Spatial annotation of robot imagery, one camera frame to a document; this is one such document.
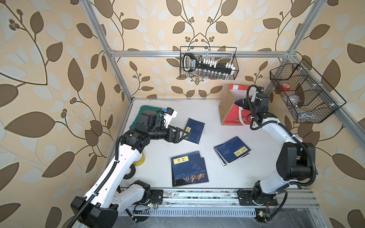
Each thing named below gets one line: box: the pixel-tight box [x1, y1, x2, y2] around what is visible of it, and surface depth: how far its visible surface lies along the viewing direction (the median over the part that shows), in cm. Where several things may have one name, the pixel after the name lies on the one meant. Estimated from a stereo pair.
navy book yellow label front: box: [170, 150, 210, 187], surface depth 84 cm
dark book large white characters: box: [170, 150, 210, 188], surface depth 84 cm
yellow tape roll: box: [132, 152, 146, 167], surface depth 87 cm
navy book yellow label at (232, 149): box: [213, 135, 252, 165], surface depth 91 cm
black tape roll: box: [122, 163, 136, 180], surface depth 84 cm
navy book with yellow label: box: [183, 117, 206, 145], surface depth 104 cm
